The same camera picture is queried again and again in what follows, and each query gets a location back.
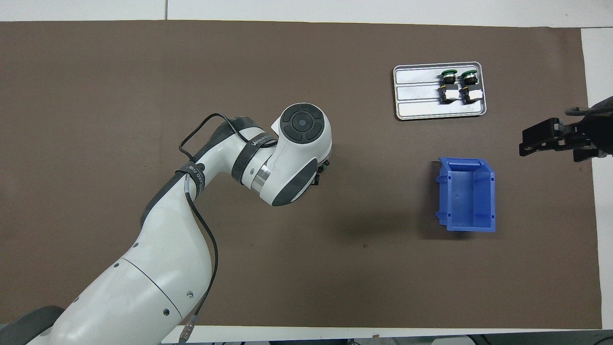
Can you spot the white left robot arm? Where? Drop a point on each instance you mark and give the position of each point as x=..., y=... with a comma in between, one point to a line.
x=158, y=268

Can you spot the brown table mat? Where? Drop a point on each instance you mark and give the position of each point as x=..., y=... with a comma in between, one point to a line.
x=383, y=287

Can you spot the blue plastic storage bin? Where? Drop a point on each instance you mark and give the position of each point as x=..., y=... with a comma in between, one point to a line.
x=469, y=201

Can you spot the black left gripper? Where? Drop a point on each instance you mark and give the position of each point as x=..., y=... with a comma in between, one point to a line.
x=318, y=179

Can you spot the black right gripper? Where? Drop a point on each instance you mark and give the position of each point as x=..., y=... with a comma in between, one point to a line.
x=596, y=132

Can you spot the grey metal tray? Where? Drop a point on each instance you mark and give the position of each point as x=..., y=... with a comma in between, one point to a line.
x=416, y=110

